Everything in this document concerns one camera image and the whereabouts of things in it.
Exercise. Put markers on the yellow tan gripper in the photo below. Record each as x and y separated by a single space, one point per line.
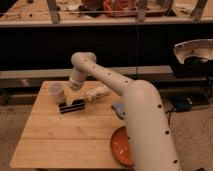
72 95

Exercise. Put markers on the blue grey small object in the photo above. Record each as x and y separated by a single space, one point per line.
118 108

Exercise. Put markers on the bamboo wooden board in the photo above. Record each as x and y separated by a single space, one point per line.
75 140

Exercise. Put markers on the wooden workbench shelf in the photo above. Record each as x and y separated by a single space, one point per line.
38 13

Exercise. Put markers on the black power adapter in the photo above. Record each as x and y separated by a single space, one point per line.
181 104

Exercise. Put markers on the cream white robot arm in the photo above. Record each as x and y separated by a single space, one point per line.
151 142

